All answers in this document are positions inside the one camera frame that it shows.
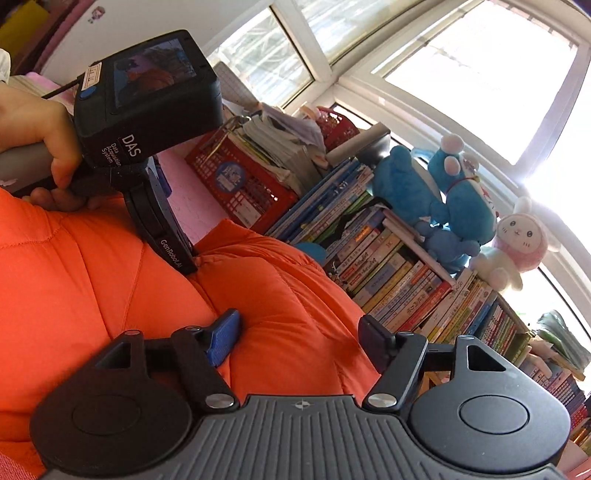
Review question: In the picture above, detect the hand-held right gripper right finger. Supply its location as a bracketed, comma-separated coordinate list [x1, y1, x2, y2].
[359, 314, 506, 411]

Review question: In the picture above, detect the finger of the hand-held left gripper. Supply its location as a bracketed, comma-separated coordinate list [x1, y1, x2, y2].
[145, 157, 197, 264]
[124, 182, 200, 278]

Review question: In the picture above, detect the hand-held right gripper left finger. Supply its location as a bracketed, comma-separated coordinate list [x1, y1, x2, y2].
[97, 309, 243, 412]

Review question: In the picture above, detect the orange puffer jacket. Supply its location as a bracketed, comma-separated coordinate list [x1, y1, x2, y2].
[0, 187, 384, 478]

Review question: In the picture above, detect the person's left hand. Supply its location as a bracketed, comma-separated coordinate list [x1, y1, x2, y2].
[0, 85, 101, 213]

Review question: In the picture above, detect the large red plastic crate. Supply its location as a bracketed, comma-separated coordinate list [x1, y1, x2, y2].
[185, 127, 300, 235]

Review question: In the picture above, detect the shelf of mixed storybooks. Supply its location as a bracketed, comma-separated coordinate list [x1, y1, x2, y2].
[265, 157, 455, 324]

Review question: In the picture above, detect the blue round plush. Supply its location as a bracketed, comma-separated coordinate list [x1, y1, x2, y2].
[295, 242, 327, 265]

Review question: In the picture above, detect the row of colourful paperbacks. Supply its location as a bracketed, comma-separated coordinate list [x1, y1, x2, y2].
[416, 268, 591, 416]

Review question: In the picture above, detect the blue white-faced plush toy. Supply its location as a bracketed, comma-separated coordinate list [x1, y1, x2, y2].
[427, 134, 500, 274]

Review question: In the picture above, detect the white pink plush rabbit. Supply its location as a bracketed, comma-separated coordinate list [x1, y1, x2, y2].
[468, 196, 552, 291]

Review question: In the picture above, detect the stack of teal folders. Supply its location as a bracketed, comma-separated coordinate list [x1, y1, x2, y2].
[536, 310, 587, 370]

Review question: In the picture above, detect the small red plastic basket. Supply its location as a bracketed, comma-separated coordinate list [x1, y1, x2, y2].
[318, 106, 360, 153]

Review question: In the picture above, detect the rolled paper tube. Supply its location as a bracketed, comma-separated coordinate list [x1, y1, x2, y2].
[358, 122, 392, 164]

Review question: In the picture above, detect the black cable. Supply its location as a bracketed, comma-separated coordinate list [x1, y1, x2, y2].
[41, 79, 88, 100]

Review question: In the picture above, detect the black strap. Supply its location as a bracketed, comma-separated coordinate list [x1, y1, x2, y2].
[323, 208, 370, 241]

